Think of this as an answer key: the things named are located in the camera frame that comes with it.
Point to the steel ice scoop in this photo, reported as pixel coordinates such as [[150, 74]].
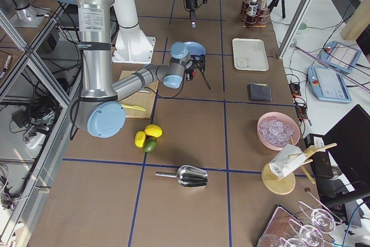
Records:
[[188, 176]]

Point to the wooden cutting board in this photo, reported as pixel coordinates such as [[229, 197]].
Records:
[[145, 99]]

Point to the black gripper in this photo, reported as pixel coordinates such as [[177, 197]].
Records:
[[198, 67], [191, 4]]

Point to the grey folded cloth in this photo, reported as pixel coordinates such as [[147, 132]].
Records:
[[259, 92]]

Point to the black monitor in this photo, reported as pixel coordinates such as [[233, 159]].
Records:
[[351, 134]]

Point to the blue teach pendant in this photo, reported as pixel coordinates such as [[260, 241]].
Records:
[[328, 85], [341, 56]]

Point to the cream bear tray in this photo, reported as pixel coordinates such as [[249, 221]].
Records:
[[249, 55]]

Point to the yellow plastic knife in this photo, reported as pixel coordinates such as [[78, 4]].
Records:
[[134, 107]]

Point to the copper wire bottle rack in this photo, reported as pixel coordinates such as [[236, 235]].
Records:
[[260, 20]]

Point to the green lime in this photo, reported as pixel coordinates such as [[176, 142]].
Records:
[[150, 144]]

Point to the pink bowl of ice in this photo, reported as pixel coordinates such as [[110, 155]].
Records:
[[275, 130]]

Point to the tea bottle white cap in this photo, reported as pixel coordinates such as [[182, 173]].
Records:
[[252, 11]]

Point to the blue plastic plate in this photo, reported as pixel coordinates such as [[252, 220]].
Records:
[[195, 48]]

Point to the white paper carton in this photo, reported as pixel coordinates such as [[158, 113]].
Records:
[[286, 161]]

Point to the round wooden stand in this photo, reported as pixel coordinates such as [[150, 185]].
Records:
[[283, 186]]

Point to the yellow lemon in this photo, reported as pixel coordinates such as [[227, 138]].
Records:
[[153, 130], [140, 139]]

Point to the clear wine glass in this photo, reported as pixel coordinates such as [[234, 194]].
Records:
[[320, 216]]

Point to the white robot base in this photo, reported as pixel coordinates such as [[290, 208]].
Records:
[[132, 45]]

